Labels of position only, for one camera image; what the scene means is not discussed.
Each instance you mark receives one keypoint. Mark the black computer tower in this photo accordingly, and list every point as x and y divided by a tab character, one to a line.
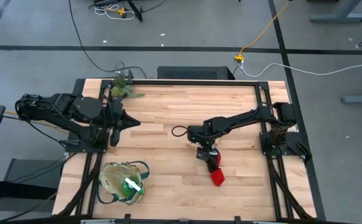
193	73

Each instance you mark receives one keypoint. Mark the black control box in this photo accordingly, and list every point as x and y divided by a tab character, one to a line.
77	93

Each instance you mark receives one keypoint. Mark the green spray bottle white nozzle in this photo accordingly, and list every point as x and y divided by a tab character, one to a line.
128	188

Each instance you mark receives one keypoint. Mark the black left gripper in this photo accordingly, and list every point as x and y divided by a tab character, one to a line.
115	121

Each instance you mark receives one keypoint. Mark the potted succulent plant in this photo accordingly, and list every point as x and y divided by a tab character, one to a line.
120	88

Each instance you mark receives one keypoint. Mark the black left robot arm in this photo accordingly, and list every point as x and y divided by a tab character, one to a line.
75	107

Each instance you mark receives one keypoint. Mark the black metal table frame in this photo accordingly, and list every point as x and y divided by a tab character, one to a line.
193	82

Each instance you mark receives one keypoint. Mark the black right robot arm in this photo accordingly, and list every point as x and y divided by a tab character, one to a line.
237	119

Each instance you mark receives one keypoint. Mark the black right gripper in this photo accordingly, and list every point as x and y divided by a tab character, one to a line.
203	153

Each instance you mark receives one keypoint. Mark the grey desk foot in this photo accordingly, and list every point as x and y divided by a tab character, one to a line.
361	99

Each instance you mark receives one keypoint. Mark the grey stool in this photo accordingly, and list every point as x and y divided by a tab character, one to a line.
28	168

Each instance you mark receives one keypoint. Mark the red and black gardening glove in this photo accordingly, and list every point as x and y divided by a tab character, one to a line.
216	177

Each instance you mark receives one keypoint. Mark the grey desk base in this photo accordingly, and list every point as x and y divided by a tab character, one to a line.
339	18

